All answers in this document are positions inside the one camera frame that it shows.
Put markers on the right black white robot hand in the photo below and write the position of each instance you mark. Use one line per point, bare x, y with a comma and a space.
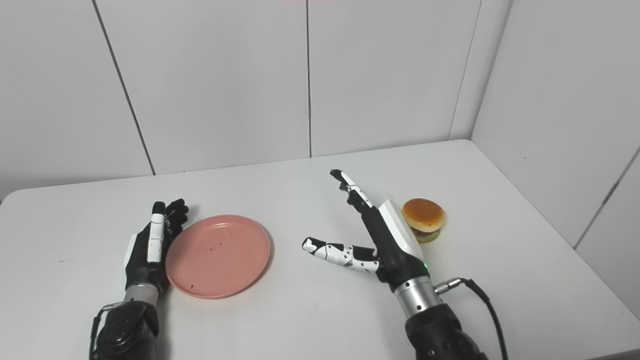
395, 245

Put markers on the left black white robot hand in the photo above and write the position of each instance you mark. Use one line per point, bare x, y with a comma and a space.
142, 260

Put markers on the toy hamburger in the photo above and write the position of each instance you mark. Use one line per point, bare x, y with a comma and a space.
425, 212

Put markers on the pink round plate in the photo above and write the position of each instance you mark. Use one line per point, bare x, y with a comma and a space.
220, 257

